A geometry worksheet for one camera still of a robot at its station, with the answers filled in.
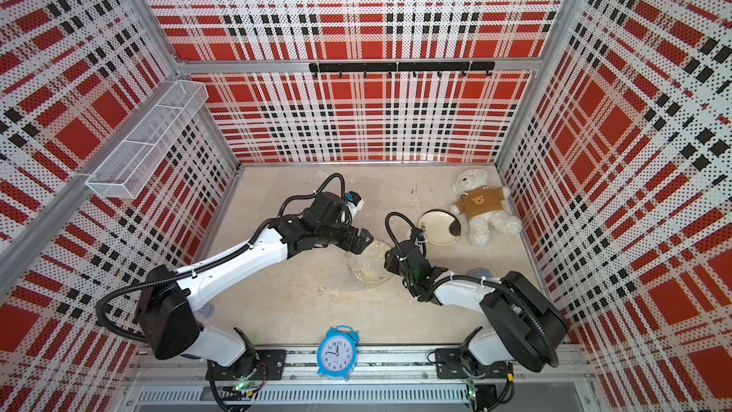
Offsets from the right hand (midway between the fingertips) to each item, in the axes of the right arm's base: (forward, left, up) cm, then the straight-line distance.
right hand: (393, 254), depth 90 cm
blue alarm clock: (-27, +16, -1) cm, 31 cm away
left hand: (+1, +9, +13) cm, 16 cm away
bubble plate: (-5, +8, +2) cm, 9 cm away
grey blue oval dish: (-4, -28, -4) cm, 28 cm away
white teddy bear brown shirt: (+17, -32, +3) cm, 37 cm away
